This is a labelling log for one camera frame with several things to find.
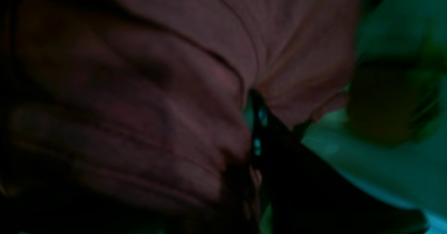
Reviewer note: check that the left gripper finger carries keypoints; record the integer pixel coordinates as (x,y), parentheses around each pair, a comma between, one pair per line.
(307,195)

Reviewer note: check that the red long-sleeve T-shirt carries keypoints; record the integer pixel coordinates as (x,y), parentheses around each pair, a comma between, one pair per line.
(142,100)

